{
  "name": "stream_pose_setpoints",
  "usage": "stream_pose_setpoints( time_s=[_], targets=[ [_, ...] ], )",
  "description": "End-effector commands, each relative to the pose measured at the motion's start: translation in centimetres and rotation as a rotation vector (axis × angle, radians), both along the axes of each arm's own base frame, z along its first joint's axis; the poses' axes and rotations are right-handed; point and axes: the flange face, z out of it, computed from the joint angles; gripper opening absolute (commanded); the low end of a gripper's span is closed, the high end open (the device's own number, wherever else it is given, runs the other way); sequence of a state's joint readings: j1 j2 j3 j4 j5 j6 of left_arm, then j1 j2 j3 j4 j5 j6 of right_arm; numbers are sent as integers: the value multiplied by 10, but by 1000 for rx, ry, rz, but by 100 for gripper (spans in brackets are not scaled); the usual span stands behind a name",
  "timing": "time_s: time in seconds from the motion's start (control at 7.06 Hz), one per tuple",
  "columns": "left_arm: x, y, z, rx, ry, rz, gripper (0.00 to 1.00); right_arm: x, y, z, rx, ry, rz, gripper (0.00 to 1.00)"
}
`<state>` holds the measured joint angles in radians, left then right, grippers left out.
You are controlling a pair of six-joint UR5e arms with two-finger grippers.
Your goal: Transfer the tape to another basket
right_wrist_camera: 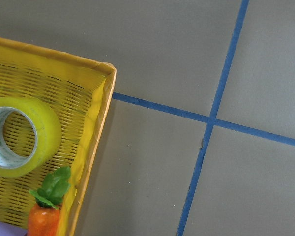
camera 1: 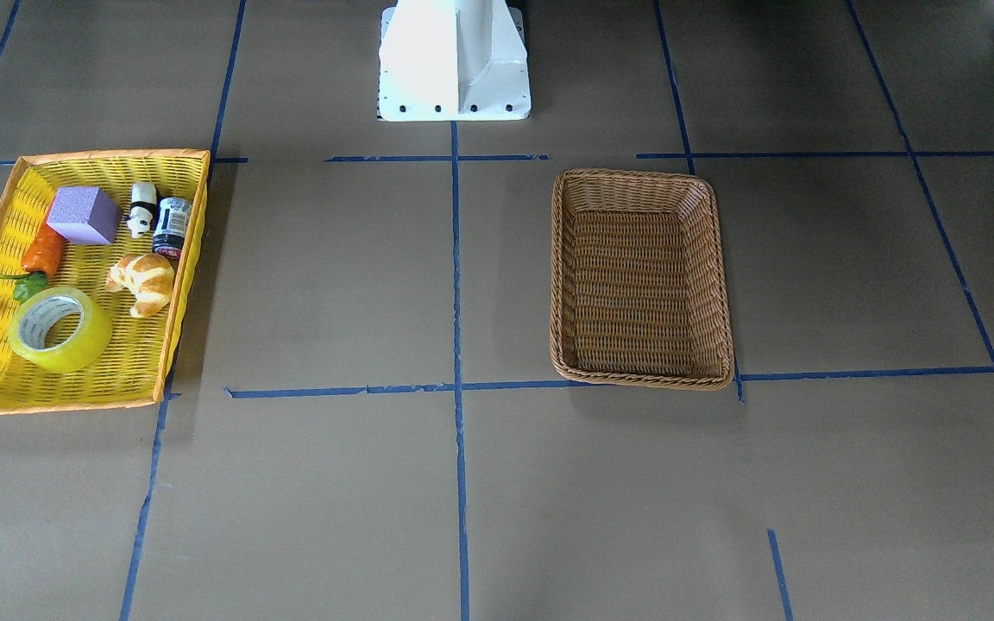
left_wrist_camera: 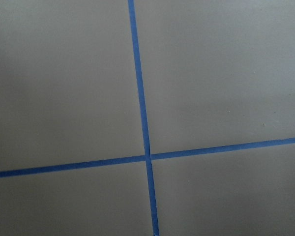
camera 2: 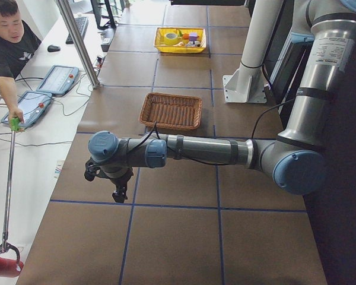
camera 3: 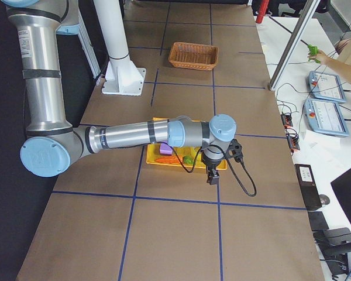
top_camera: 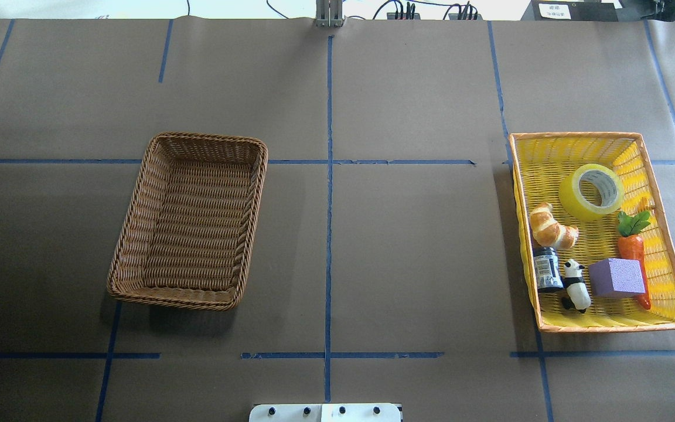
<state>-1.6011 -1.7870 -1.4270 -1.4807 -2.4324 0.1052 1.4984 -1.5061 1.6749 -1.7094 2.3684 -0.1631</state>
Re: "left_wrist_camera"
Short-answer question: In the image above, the long blue tape line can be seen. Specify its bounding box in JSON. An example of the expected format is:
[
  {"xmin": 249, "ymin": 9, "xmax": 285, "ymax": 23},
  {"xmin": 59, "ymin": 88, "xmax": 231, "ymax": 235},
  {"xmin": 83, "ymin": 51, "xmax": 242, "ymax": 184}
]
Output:
[{"xmin": 128, "ymin": 0, "xmax": 160, "ymax": 236}]

